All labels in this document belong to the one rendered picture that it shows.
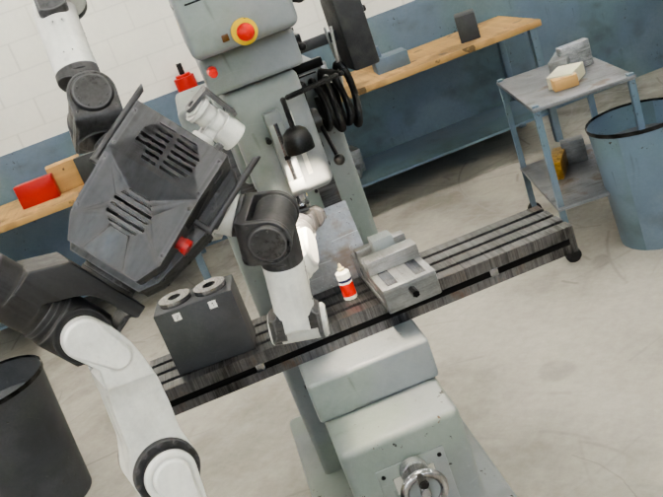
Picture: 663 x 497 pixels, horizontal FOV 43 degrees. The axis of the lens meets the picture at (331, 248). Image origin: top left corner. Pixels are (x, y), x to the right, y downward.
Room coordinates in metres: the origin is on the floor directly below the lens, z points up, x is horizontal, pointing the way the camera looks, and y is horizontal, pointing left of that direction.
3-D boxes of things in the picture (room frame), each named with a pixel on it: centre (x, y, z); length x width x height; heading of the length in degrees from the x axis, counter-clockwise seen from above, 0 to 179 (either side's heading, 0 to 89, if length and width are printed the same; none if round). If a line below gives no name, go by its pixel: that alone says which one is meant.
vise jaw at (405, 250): (2.16, -0.14, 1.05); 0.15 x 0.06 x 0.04; 96
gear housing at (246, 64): (2.24, 0.04, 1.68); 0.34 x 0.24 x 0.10; 5
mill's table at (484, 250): (2.20, -0.02, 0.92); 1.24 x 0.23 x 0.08; 95
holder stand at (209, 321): (2.15, 0.39, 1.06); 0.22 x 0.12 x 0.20; 88
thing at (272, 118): (2.09, 0.03, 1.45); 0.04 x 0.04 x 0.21; 5
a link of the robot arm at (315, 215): (2.11, 0.06, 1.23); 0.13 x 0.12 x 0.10; 76
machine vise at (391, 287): (2.18, -0.14, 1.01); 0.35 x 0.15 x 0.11; 6
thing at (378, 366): (2.20, 0.04, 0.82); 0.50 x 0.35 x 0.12; 5
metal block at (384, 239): (2.21, -0.14, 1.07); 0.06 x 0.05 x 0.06; 96
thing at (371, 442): (2.17, 0.03, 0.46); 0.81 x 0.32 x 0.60; 5
